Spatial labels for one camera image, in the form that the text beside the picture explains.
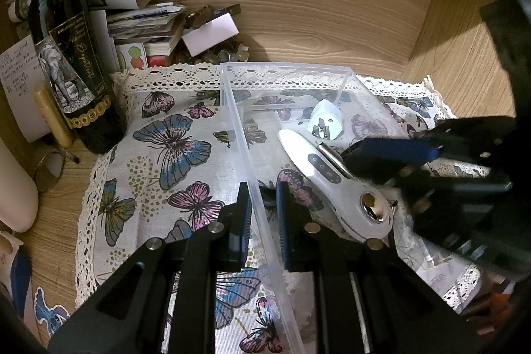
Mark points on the cream ceramic mug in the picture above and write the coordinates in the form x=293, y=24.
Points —
x=19, y=197

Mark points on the clear plastic storage box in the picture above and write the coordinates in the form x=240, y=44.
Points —
x=270, y=109

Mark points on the wire rim glasses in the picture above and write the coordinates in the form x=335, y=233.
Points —
x=50, y=168

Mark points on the white paper note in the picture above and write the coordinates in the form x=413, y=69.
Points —
x=20, y=72

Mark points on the white power plug adapter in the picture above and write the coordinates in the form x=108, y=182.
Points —
x=326, y=121

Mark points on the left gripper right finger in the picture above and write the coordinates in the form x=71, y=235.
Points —
x=367, y=299

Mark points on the white handheld massager device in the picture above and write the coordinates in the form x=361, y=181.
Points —
x=361, y=209

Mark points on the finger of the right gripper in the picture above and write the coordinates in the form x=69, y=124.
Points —
x=480, y=141
x=422, y=191

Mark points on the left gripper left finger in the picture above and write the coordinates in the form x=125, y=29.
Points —
x=162, y=299

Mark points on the silver metal cylinder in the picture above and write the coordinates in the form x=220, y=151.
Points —
x=335, y=159

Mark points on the butterfly print lace cloth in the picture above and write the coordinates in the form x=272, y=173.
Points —
x=196, y=132

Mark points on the dark wine bottle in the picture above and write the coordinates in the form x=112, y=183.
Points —
x=65, y=46

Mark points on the pink white small box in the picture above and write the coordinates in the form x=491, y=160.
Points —
x=210, y=34

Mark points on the stack of papers and books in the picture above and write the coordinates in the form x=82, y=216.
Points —
x=138, y=33

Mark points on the gold marker pen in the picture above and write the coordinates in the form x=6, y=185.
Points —
x=52, y=115

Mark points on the bowl of small trinkets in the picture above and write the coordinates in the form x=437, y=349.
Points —
x=227, y=51

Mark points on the blue cartoon sticker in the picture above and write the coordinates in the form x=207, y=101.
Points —
x=53, y=317

